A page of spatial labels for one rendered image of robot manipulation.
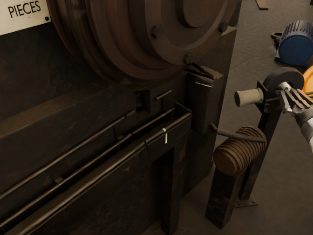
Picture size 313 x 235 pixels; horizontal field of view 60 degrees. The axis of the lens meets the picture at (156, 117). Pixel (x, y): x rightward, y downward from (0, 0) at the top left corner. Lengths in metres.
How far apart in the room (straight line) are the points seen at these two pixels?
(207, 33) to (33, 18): 0.36
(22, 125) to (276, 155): 1.54
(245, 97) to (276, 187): 0.77
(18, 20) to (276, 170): 1.54
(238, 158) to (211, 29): 0.55
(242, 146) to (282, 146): 0.88
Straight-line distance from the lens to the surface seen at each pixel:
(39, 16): 0.62
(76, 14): 0.50
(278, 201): 1.65
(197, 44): 0.62
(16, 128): 0.66
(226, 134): 1.02
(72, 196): 0.73
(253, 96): 1.07
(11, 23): 0.61
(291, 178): 1.78
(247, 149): 1.08
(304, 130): 0.96
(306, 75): 1.15
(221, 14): 0.66
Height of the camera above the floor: 1.27
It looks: 40 degrees down
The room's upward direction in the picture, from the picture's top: straight up
